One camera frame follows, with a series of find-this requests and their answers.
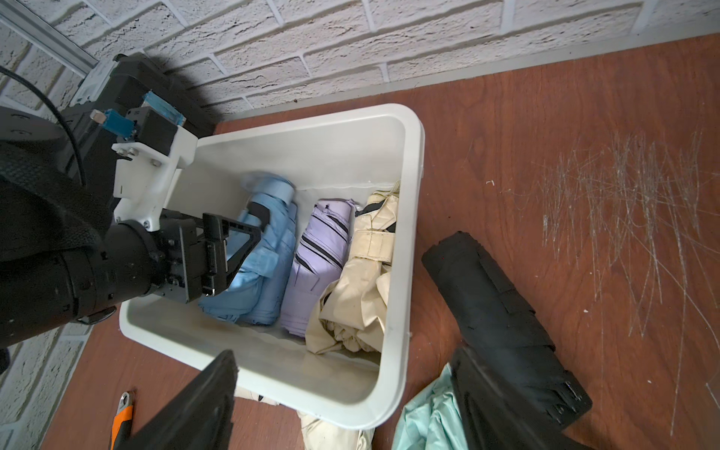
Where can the light blue umbrella front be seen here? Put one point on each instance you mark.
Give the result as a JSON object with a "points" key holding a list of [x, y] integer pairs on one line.
{"points": [[257, 290]]}

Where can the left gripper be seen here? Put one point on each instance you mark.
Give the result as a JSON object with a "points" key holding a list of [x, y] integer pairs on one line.
{"points": [[200, 256]]}

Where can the beige umbrella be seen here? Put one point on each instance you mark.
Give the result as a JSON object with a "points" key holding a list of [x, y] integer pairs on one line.
{"points": [[351, 312], [321, 435]]}

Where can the lilac umbrella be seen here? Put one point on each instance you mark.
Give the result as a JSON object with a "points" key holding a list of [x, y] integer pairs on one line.
{"points": [[319, 258]]}

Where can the white plastic storage box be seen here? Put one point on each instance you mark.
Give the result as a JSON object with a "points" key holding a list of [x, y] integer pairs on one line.
{"points": [[347, 156]]}

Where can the mint green umbrella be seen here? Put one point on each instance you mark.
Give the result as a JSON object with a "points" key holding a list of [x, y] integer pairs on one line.
{"points": [[431, 420]]}

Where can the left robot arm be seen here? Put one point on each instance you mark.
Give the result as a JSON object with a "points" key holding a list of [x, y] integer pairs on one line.
{"points": [[66, 257]]}

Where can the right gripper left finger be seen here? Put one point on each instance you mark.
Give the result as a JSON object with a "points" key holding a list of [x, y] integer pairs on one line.
{"points": [[199, 417]]}

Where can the orange handled wrench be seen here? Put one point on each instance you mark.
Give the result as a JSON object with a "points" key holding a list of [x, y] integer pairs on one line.
{"points": [[123, 418]]}

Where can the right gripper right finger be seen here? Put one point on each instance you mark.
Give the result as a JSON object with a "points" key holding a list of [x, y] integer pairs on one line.
{"points": [[496, 416]]}

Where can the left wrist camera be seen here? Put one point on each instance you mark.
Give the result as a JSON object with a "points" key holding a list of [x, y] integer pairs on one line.
{"points": [[152, 145]]}

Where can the black folded umbrella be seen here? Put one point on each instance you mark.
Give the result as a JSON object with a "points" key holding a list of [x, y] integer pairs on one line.
{"points": [[497, 322]]}

